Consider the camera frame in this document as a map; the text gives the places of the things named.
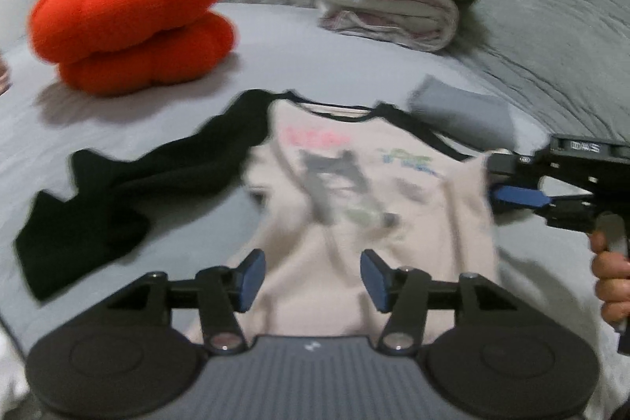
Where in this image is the cream shirt with black sleeves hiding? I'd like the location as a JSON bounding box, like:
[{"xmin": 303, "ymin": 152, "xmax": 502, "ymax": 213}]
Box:
[{"xmin": 14, "ymin": 89, "xmax": 503, "ymax": 344}]

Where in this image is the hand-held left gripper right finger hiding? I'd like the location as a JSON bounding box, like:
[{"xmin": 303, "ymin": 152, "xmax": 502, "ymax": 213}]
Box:
[{"xmin": 359, "ymin": 249, "xmax": 513, "ymax": 355}]

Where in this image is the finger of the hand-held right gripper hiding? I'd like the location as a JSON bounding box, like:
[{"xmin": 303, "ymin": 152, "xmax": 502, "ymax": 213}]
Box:
[
  {"xmin": 485, "ymin": 152, "xmax": 547, "ymax": 185},
  {"xmin": 487, "ymin": 184, "xmax": 559, "ymax": 210}
]

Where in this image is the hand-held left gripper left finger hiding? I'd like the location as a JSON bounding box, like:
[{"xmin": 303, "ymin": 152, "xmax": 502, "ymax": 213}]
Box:
[{"xmin": 106, "ymin": 249, "xmax": 267, "ymax": 355}]

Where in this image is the folded grey pink quilt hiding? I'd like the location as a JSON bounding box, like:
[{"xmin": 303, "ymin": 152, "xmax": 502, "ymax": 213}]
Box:
[{"xmin": 314, "ymin": 0, "xmax": 487, "ymax": 53}]

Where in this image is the folded white garment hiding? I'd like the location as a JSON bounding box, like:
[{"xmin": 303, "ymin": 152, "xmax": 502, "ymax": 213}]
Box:
[{"xmin": 0, "ymin": 316, "xmax": 30, "ymax": 401}]

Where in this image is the grey quilted headboard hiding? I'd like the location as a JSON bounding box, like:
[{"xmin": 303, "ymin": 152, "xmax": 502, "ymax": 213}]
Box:
[{"xmin": 455, "ymin": 0, "xmax": 630, "ymax": 145}]

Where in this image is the small orange pumpkin cushion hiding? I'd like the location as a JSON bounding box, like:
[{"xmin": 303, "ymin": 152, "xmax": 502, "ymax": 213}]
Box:
[{"xmin": 56, "ymin": 11, "xmax": 238, "ymax": 96}]

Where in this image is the person's right hand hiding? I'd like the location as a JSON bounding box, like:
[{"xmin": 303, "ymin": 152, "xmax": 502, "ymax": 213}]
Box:
[{"xmin": 589, "ymin": 230, "xmax": 630, "ymax": 327}]

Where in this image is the large orange pumpkin cushion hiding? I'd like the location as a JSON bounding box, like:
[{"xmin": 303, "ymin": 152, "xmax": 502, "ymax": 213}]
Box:
[{"xmin": 30, "ymin": 0, "xmax": 234, "ymax": 67}]

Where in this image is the folded grey sweater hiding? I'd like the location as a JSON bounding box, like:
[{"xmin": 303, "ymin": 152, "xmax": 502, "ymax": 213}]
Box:
[{"xmin": 408, "ymin": 74, "xmax": 516, "ymax": 151}]

